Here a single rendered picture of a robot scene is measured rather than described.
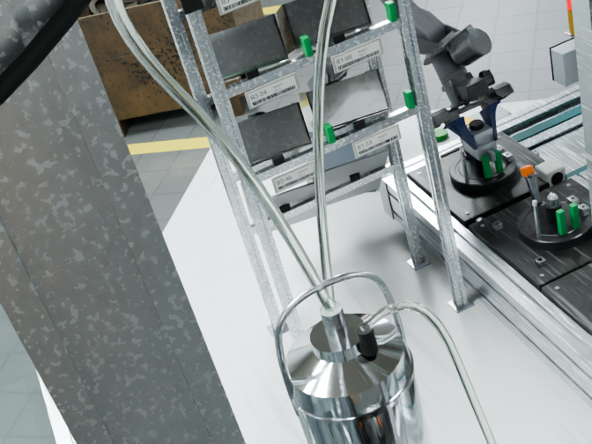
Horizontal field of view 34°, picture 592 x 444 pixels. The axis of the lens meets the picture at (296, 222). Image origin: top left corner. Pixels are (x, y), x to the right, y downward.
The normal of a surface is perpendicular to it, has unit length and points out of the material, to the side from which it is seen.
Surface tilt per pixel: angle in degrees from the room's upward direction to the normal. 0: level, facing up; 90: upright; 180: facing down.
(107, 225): 90
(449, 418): 0
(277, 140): 65
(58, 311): 90
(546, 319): 0
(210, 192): 0
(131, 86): 90
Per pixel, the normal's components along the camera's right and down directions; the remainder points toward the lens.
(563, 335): -0.24, -0.80
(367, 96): 0.09, 0.11
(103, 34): -0.07, 0.58
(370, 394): 0.28, 0.29
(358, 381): -0.12, -0.54
